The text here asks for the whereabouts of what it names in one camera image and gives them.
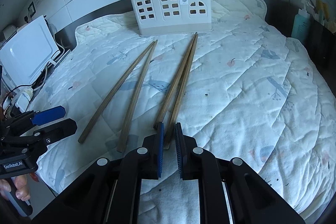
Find white plastic utensil caddy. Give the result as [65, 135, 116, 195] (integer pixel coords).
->
[131, 0, 212, 36]

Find person left hand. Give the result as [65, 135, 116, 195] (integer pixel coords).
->
[0, 174, 31, 201]

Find white appliance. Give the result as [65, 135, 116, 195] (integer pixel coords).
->
[1, 16, 60, 89]

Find white quilted mat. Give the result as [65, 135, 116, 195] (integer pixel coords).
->
[30, 0, 335, 223]

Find teal soap dispenser bottle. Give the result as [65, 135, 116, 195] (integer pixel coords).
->
[291, 0, 310, 44]

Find black utensil holder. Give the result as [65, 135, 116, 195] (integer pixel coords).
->
[305, 19, 335, 59]

